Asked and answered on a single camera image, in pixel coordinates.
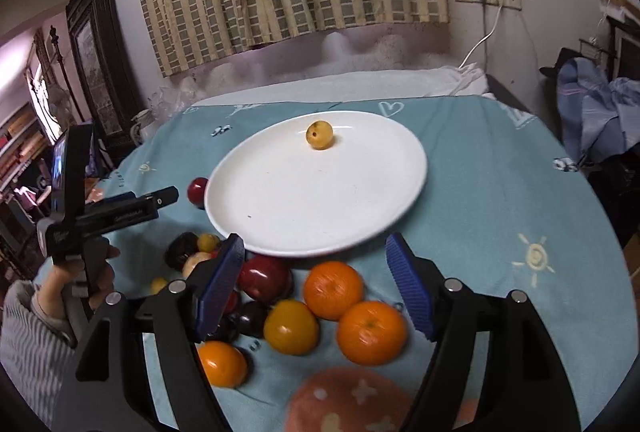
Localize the large dark red apple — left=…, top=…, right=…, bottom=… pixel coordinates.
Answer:
left=238, top=256, right=294, bottom=304

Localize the blue clothes pile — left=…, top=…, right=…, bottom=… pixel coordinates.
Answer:
left=556, top=57, right=639, bottom=164

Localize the orange mandarin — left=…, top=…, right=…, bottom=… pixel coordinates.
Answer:
left=336, top=301, right=408, bottom=366
left=303, top=261, right=364, bottom=322

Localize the small yellow green fruit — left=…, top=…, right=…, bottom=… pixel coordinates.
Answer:
left=196, top=233, right=220, bottom=253

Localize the dark brown chestnut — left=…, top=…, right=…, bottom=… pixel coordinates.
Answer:
left=164, top=232, right=200, bottom=272

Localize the bright red cherry tomato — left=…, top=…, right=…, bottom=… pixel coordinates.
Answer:
left=224, top=290, right=242, bottom=315

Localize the white kettle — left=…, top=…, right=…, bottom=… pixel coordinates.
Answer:
left=130, top=109, right=160, bottom=146

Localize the grey striped left sleeve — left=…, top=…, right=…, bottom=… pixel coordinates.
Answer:
left=1, top=280, right=76, bottom=426

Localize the dark purple plum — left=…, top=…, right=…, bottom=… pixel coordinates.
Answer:
left=235, top=301, right=271, bottom=339

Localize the teal printed tablecloth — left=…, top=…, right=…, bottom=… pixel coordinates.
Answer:
left=98, top=96, right=639, bottom=431

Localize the beige potato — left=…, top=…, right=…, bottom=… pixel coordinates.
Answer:
left=182, top=251, right=212, bottom=278

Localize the yellow orange persimmon fruit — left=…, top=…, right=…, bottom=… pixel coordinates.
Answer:
left=262, top=299, right=320, bottom=356

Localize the white oval plate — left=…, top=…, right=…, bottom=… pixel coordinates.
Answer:
left=205, top=110, right=428, bottom=259

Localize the small dark red apple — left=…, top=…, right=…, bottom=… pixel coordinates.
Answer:
left=186, top=178, right=208, bottom=209

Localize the small yellow loquat fruit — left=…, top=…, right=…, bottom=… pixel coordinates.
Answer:
left=306, top=120, right=334, bottom=150

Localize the white power cable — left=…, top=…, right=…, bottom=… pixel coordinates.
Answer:
left=458, top=1, right=505, bottom=69

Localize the person's left hand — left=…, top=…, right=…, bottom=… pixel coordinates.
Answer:
left=32, top=260, right=115, bottom=327

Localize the dark framed picture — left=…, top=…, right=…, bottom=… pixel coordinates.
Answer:
left=65, top=0, right=144, bottom=162

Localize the white sheet under cloth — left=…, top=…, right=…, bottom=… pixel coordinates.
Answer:
left=195, top=64, right=494, bottom=107

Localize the small orange tangerine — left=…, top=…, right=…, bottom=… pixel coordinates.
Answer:
left=198, top=341, right=248, bottom=389

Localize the small olive yellow fruit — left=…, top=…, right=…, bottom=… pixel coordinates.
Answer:
left=150, top=277, right=168, bottom=296

